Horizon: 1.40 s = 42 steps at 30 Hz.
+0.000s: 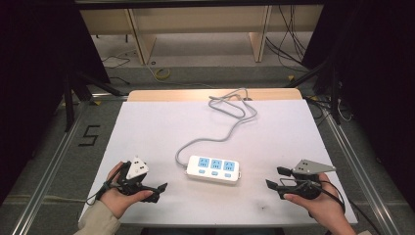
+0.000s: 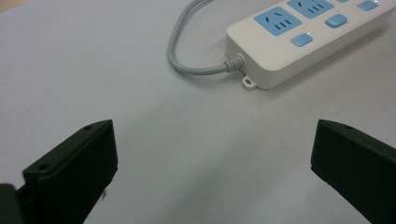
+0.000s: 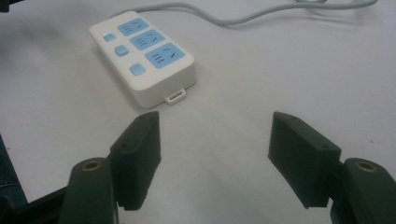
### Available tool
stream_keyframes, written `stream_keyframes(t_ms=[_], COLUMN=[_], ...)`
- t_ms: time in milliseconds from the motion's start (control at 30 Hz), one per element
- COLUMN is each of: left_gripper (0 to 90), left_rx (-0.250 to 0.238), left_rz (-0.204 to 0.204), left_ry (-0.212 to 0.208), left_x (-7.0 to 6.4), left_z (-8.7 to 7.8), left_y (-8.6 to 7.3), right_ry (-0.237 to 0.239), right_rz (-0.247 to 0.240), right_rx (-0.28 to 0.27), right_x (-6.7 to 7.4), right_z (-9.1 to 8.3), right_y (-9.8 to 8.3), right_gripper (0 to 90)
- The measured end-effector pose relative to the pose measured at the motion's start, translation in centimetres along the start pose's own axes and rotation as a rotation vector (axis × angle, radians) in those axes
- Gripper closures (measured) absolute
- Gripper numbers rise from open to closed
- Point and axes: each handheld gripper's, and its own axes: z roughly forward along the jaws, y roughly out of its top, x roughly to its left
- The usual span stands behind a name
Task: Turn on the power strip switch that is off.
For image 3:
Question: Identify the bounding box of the white and blue power strip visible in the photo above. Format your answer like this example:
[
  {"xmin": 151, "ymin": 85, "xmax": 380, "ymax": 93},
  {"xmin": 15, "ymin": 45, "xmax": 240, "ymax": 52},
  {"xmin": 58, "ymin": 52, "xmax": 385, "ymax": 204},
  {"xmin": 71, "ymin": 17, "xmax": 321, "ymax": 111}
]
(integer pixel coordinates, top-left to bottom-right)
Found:
[{"xmin": 88, "ymin": 10, "xmax": 198, "ymax": 109}]

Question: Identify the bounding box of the grey power strip cable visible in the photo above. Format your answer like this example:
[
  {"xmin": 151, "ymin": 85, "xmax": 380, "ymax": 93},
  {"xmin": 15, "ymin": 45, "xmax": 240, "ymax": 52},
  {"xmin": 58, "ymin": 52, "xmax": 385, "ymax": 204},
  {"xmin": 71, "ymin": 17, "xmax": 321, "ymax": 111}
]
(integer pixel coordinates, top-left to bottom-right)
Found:
[{"xmin": 109, "ymin": 0, "xmax": 379, "ymax": 27}]

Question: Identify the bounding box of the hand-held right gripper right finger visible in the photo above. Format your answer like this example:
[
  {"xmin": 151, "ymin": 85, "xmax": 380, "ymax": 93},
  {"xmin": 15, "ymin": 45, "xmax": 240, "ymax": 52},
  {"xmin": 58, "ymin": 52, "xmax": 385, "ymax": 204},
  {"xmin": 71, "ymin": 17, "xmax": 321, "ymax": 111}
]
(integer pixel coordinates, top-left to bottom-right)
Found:
[{"xmin": 267, "ymin": 111, "xmax": 396, "ymax": 224}]

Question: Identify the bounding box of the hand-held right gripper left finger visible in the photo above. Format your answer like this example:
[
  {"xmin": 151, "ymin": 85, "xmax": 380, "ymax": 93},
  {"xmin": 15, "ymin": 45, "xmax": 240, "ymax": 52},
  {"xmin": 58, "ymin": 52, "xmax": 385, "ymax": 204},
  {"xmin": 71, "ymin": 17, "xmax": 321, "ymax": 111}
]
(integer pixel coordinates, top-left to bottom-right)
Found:
[{"xmin": 58, "ymin": 110, "xmax": 163, "ymax": 224}]

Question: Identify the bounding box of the dark object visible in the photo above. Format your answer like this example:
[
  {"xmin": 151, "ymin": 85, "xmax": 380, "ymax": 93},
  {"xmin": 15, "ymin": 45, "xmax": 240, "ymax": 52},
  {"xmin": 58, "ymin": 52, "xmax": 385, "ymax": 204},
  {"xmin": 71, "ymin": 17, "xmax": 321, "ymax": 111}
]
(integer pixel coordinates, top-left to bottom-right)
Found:
[{"xmin": 0, "ymin": 0, "xmax": 21, "ymax": 13}]

